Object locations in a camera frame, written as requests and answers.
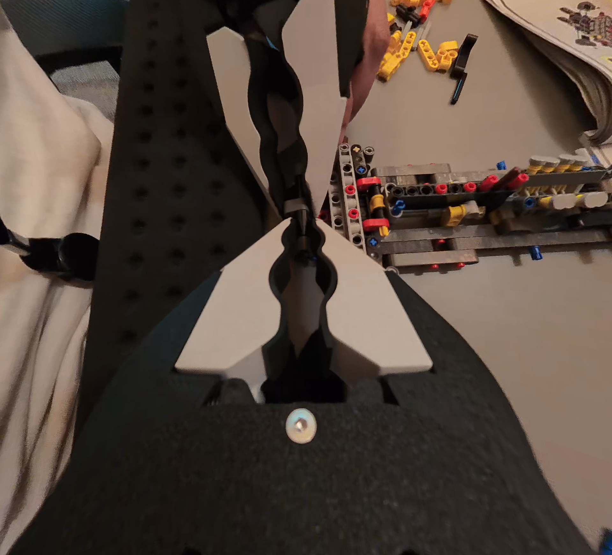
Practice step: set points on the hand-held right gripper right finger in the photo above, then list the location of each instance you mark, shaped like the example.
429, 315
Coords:
377, 320

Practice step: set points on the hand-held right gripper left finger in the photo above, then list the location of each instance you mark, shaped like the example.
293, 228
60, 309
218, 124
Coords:
229, 320

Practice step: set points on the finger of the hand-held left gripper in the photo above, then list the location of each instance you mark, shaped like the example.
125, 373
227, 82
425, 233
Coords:
320, 62
229, 86

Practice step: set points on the grey lego car chassis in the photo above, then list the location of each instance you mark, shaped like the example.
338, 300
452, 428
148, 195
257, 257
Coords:
430, 234

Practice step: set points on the grey lego piece with connector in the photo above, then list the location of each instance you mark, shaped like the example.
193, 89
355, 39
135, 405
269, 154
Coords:
295, 205

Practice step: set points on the light grey lego axle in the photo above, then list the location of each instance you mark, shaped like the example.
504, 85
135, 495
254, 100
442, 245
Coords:
423, 33
407, 31

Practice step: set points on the black lego pin connector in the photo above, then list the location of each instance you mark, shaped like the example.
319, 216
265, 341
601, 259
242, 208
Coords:
407, 14

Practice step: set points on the pile of yellow lego pieces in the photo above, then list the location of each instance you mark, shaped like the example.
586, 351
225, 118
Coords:
430, 55

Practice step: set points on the red lego axle connector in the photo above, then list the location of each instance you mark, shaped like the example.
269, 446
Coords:
426, 7

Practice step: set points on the black lego axle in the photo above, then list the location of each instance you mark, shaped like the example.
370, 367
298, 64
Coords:
458, 88

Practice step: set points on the black curved lego liftarm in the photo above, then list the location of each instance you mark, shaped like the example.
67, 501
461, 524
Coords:
464, 55

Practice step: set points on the person's left hand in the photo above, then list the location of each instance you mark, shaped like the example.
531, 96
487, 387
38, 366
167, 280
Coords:
375, 38

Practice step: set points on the person's white shirt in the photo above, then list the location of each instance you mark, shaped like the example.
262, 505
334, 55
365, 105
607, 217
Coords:
43, 325

